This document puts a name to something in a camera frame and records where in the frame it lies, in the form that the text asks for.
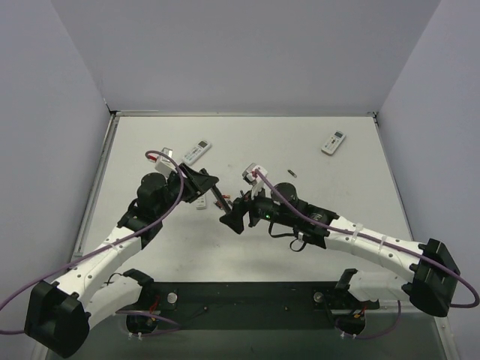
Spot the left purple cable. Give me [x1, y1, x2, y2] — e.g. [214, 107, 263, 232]
[0, 149, 185, 337]

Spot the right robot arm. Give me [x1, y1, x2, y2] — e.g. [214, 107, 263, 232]
[220, 182, 461, 317]

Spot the white remote upright centre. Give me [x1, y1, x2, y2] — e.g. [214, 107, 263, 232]
[195, 194, 207, 210]

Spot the white remote top left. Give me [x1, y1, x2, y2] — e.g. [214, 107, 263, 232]
[182, 139, 212, 166]

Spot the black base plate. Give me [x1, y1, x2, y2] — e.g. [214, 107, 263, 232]
[128, 281, 362, 330]

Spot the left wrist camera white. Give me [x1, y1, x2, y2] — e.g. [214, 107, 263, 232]
[154, 148, 176, 178]

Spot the aluminium front rail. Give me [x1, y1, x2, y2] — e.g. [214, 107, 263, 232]
[358, 296, 449, 317]

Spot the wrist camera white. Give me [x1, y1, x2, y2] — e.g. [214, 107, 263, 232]
[154, 148, 176, 178]
[241, 163, 268, 199]

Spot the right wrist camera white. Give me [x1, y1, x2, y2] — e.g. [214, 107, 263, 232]
[241, 163, 268, 199]

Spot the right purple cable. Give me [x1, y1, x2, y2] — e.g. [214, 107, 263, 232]
[254, 170, 480, 341]

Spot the purple cable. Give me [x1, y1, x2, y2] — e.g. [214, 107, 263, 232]
[254, 170, 480, 341]
[0, 149, 185, 337]

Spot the black remote control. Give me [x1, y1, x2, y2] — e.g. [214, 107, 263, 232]
[211, 186, 233, 214]

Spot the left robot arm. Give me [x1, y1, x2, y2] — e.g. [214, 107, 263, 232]
[24, 163, 219, 359]

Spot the white remote top right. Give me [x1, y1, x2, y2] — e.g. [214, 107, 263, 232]
[321, 130, 346, 156]

